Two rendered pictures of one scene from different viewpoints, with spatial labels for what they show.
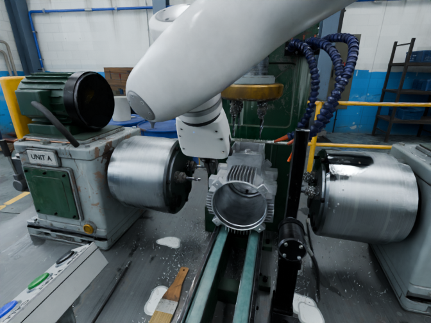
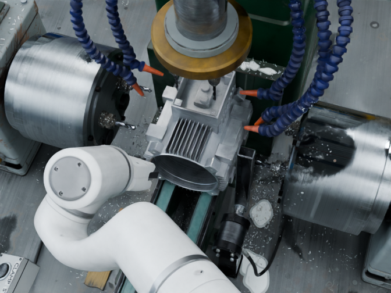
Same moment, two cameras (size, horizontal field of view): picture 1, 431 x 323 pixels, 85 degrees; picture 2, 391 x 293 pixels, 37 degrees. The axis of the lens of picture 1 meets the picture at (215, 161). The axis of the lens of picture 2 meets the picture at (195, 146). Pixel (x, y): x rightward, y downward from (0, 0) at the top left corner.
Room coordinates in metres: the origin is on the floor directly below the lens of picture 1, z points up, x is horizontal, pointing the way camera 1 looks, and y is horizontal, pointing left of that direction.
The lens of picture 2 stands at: (0.05, -0.17, 2.15)
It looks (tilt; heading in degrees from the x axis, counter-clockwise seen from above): 62 degrees down; 8
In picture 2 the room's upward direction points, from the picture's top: 4 degrees counter-clockwise
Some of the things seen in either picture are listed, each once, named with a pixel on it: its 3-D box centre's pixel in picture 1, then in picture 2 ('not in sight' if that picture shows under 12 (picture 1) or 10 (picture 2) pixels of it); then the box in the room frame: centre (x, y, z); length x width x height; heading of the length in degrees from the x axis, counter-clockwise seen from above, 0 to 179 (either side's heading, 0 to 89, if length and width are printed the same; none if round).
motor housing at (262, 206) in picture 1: (244, 190); (199, 135); (0.67, -0.09, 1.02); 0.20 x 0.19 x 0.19; 165
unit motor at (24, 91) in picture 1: (60, 136); not in sight; (0.79, 0.53, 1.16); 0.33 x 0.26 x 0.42; 76
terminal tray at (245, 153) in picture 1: (247, 158); (203, 97); (0.70, -0.10, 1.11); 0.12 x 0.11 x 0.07; 165
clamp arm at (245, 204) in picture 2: (295, 181); (243, 182); (0.51, -0.19, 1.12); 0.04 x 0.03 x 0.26; 166
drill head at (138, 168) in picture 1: (142, 172); (52, 88); (0.75, 0.25, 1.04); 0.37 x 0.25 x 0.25; 76
